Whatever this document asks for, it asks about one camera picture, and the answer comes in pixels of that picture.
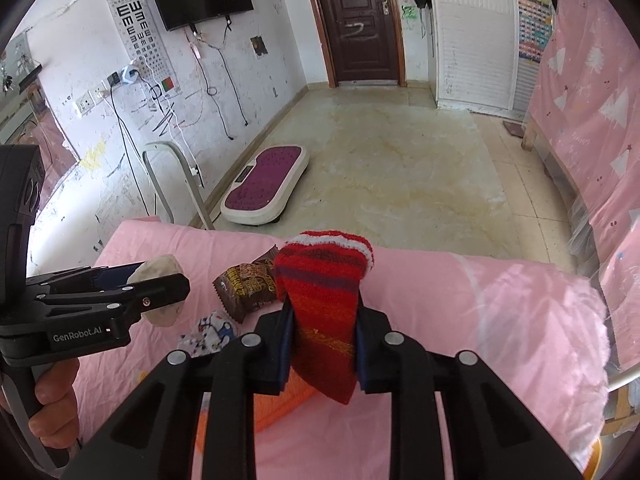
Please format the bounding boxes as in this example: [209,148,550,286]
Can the brown gold snack packet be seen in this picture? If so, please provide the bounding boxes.
[213,245,279,324]

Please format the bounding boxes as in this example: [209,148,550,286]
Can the purple white vibration platform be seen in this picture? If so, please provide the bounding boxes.
[220,145,309,226]

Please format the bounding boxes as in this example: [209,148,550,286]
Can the white metal chair frame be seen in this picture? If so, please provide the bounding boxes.
[141,141,215,231]

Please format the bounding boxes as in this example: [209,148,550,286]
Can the person's left hand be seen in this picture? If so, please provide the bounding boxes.
[28,359,79,450]

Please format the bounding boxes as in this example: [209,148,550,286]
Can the colourful wall chart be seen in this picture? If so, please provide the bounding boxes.
[518,0,552,63]

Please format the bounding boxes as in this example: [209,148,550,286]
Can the red striped fuzzy sock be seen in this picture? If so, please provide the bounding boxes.
[273,231,374,404]

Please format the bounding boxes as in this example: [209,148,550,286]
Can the orange round stool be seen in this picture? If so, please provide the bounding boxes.
[582,438,602,480]

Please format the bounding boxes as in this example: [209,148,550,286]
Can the dark brown door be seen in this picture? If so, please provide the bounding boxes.
[310,0,406,88]

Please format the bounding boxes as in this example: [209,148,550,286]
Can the eye chart poster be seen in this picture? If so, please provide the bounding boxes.
[106,0,181,96]

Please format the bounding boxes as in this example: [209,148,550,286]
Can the white louvered wardrobe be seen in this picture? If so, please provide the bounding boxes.
[430,0,540,120]

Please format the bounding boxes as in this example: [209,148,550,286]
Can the pink tree pattern curtain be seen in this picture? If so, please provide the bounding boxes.
[529,0,639,368]

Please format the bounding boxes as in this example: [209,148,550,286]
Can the white patterned snack bag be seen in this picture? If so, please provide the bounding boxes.
[177,311,238,358]

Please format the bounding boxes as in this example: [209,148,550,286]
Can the wall mirror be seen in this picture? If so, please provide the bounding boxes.
[0,32,78,209]

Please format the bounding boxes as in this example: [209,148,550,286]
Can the pink bed sheet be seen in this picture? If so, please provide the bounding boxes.
[74,220,610,479]

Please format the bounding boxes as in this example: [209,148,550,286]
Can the cream sock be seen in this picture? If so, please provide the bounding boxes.
[127,255,186,328]

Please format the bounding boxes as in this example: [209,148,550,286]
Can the orange rectangular box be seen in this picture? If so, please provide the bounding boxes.
[195,372,317,453]

